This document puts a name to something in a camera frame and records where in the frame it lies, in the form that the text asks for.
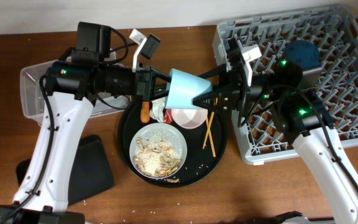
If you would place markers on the red snack wrapper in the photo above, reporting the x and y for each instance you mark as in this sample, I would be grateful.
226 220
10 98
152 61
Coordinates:
168 118

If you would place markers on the peanut shell on tray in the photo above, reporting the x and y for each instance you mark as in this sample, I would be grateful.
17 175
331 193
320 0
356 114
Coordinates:
172 180

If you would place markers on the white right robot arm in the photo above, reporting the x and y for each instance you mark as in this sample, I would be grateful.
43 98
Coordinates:
296 110

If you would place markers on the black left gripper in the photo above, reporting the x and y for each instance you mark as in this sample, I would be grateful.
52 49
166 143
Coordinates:
146 89

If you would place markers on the white plate with food scraps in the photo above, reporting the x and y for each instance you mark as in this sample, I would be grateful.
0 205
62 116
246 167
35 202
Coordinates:
158 151

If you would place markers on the clear plastic bin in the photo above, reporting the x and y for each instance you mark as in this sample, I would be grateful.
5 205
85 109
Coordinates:
33 93

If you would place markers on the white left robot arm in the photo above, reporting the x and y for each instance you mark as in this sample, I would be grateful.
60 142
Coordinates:
56 147

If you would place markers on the round black tray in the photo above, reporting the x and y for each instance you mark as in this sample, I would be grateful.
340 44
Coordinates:
199 161

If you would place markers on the black rectangular bin lid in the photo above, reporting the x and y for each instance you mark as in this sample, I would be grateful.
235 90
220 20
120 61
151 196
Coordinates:
89 175

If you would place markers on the orange carrot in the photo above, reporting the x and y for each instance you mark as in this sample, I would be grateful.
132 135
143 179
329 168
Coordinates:
145 112

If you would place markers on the light blue cup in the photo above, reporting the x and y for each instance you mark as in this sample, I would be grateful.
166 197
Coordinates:
183 88

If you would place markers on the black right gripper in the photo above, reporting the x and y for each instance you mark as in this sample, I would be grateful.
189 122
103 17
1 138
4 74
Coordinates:
236 98

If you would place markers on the grey dishwasher rack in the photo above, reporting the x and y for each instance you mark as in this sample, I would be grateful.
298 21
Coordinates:
333 29

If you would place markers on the wooden chopstick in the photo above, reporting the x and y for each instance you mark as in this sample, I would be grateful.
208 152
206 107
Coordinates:
209 123
212 145

